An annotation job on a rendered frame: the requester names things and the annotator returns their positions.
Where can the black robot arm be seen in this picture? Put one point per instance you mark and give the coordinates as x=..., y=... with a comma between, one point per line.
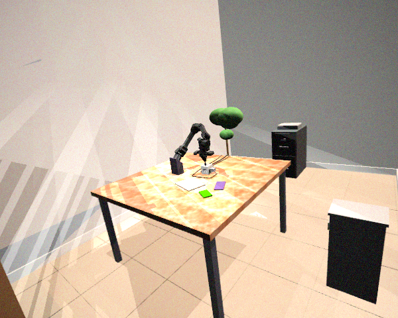
x=204, y=141

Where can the purple rectangular block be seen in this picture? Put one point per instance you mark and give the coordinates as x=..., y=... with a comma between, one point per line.
x=219, y=186

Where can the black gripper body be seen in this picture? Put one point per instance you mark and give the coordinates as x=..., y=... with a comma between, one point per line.
x=203, y=151

